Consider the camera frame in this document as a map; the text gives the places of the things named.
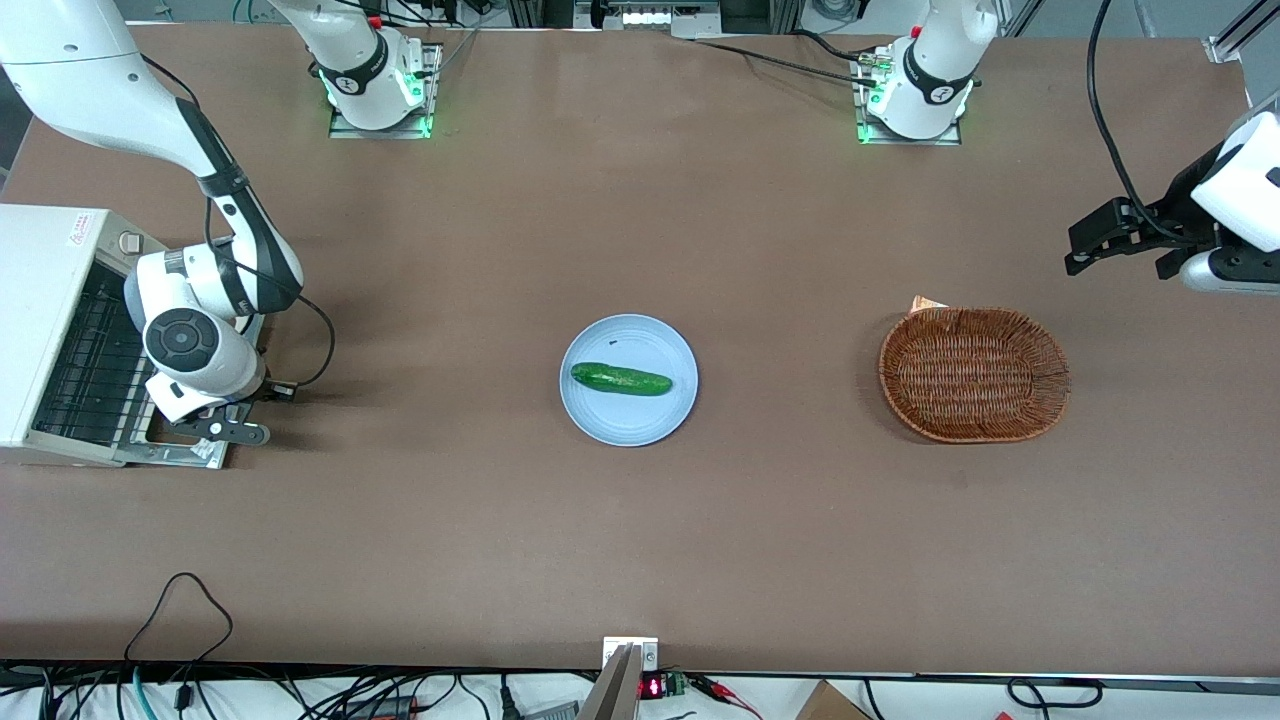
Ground glass oven door with handle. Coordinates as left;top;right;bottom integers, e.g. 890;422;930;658
118;385;234;470

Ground white power strip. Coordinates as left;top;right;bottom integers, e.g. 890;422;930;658
574;0;723;39

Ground white toaster oven body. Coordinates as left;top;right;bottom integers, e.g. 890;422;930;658
0;204;169;469

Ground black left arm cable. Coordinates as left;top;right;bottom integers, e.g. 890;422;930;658
1086;0;1201;247

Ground light blue round plate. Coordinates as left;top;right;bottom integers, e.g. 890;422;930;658
559;314;699;447

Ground grey aluminium bar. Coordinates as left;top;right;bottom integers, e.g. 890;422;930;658
578;644;642;720

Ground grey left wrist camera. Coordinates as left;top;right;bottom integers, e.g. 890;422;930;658
1179;247;1280;296

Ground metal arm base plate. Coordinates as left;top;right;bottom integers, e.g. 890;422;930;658
328;42;443;140
850;52;964;147

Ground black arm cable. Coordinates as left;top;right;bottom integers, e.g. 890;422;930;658
1086;0;1201;247
140;54;337;402

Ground brown oval wicker basket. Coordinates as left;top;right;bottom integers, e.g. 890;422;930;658
878;306;1072;444

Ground aluminium frame profile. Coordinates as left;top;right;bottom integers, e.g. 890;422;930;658
1204;0;1280;67

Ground black cable across table edge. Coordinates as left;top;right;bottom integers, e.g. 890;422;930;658
690;36;887;87

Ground white mounting bracket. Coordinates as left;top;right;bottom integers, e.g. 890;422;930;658
602;636;660;672

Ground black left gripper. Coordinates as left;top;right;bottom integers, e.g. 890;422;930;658
1064;146;1233;282

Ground red clip leads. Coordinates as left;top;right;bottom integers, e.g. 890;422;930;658
688;674;763;720

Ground brown cardboard box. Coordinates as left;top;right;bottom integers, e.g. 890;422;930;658
794;679;873;720

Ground green cucumber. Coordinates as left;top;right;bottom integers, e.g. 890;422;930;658
570;362;674;398

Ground black looped cable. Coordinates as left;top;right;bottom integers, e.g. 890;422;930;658
124;571;234;667

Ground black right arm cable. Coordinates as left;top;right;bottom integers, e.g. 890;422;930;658
140;54;337;402

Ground black coiled cable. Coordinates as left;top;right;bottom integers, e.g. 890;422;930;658
1005;677;1104;712

